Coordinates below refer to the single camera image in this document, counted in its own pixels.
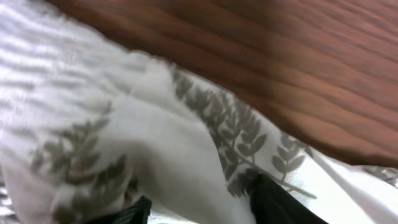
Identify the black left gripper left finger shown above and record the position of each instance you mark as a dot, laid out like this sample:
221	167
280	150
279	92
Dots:
136	214

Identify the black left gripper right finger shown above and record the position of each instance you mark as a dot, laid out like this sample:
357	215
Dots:
271	204

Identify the white fern print garment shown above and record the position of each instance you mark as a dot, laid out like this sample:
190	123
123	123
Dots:
89	127

